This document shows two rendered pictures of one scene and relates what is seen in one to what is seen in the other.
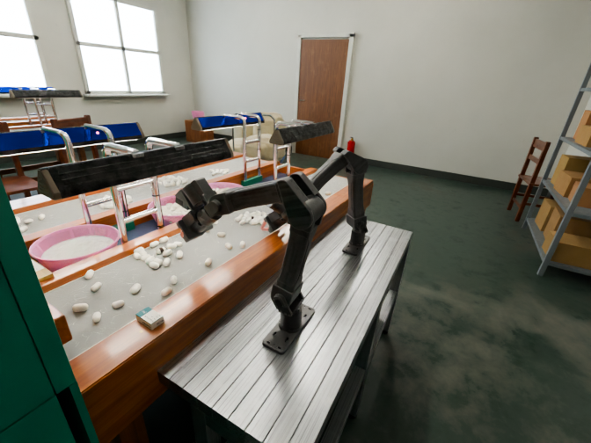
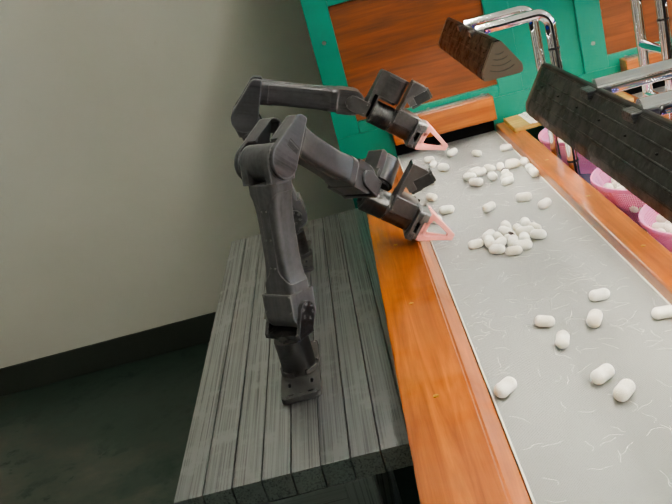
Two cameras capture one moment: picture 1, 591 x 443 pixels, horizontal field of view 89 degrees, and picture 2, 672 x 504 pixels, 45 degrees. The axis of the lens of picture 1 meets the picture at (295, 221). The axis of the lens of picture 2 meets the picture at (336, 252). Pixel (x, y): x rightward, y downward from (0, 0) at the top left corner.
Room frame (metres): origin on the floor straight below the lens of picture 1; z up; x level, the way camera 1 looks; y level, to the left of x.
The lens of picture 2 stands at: (2.45, -0.75, 1.34)
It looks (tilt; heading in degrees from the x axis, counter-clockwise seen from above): 19 degrees down; 155
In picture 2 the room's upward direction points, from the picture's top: 16 degrees counter-clockwise
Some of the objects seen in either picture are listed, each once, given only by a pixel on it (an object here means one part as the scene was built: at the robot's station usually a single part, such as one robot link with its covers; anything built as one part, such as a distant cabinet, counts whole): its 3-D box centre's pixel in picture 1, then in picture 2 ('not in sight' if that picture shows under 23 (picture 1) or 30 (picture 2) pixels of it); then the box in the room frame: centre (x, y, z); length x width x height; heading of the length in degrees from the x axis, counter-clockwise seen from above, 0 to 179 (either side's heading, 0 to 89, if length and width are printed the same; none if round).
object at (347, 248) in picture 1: (357, 236); (295, 353); (1.20, -0.28, 0.71); 0.20 x 0.07 x 0.08; 152
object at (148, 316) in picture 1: (149, 317); not in sight; (0.56, 0.35, 0.77); 0.06 x 0.04 x 0.02; 60
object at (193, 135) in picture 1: (199, 127); not in sight; (6.83, 2.25, 0.32); 0.42 x 0.42 x 0.63; 62
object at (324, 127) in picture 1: (306, 130); (618, 125); (1.78, -0.03, 1.08); 0.62 x 0.08 x 0.07; 150
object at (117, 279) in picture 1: (257, 219); (517, 251); (1.28, 0.18, 0.73); 1.81 x 0.30 x 0.02; 150
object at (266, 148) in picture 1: (263, 148); not in sight; (4.47, 0.54, 0.41); 0.74 x 0.56 x 0.39; 153
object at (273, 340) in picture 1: (290, 316); (295, 245); (0.67, 0.00, 0.71); 0.20 x 0.07 x 0.08; 152
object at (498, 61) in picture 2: (157, 160); (472, 42); (0.93, 0.45, 1.08); 0.62 x 0.08 x 0.07; 150
